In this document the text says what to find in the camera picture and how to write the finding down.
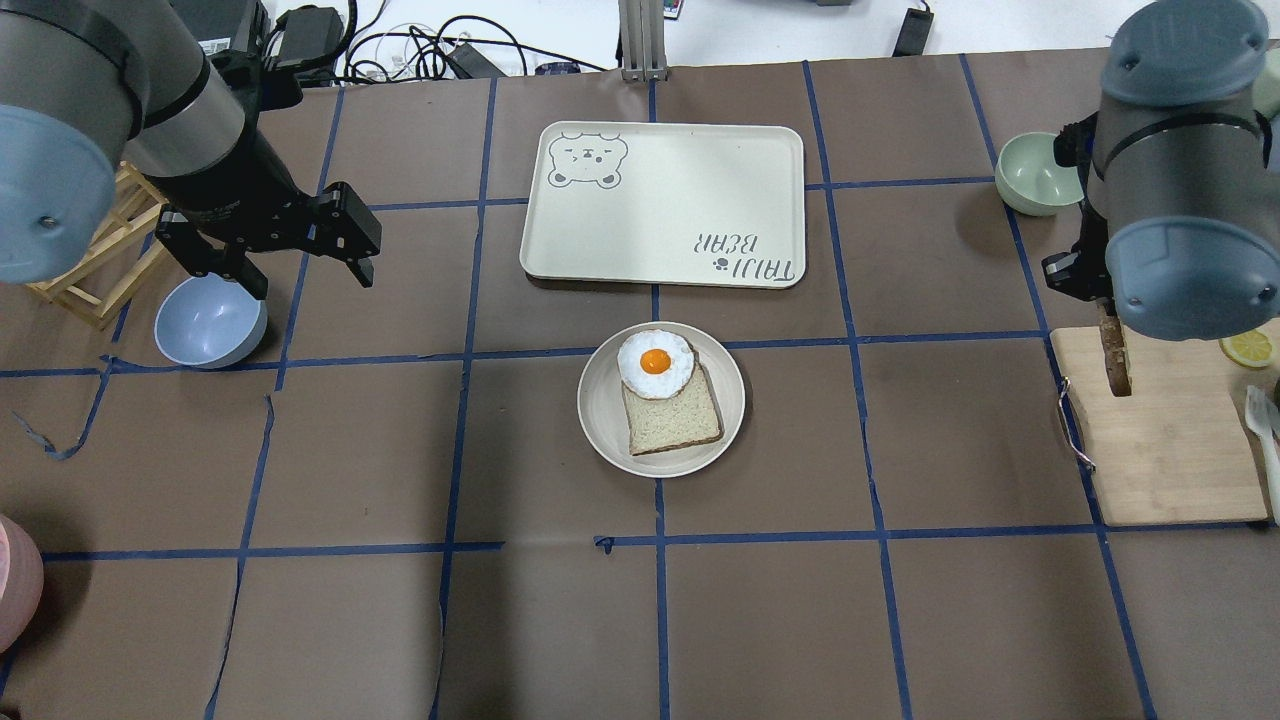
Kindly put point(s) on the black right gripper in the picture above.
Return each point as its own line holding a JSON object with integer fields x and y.
{"x": 1072, "y": 275}

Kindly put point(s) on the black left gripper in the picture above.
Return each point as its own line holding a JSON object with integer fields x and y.
{"x": 224, "y": 214}

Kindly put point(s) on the bread slice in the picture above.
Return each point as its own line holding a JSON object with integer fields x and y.
{"x": 689, "y": 418}
{"x": 1115, "y": 357}

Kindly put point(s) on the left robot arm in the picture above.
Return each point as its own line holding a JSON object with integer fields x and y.
{"x": 87, "y": 84}

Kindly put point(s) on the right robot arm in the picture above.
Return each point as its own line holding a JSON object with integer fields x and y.
{"x": 1179, "y": 216}

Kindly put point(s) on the cream round plate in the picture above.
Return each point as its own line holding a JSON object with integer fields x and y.
{"x": 602, "y": 410}

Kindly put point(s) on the bread slice on plate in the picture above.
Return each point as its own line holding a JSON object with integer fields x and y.
{"x": 689, "y": 418}

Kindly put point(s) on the green bowl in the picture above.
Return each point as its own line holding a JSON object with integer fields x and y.
{"x": 1029, "y": 180}

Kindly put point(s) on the blue bowl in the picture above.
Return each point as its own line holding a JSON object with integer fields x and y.
{"x": 209, "y": 323}

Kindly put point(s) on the lemon slice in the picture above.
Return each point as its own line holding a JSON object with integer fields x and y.
{"x": 1255, "y": 350}

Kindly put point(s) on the wooden cutting board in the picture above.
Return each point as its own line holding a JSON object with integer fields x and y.
{"x": 1176, "y": 449}

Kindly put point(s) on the wooden rack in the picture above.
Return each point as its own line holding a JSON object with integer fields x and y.
{"x": 132, "y": 218}

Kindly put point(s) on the white plastic utensil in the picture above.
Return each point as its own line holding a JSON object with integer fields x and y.
{"x": 1261, "y": 419}

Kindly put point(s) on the black power adapter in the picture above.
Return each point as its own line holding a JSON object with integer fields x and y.
{"x": 914, "y": 31}

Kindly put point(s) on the cream bear tray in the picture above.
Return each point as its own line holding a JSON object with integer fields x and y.
{"x": 667, "y": 203}

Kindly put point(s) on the fried egg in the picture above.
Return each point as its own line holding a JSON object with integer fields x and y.
{"x": 656, "y": 364}

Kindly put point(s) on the pink cup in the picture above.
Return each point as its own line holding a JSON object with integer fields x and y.
{"x": 22, "y": 581}

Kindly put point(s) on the aluminium post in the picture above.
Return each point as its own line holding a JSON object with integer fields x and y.
{"x": 643, "y": 41}

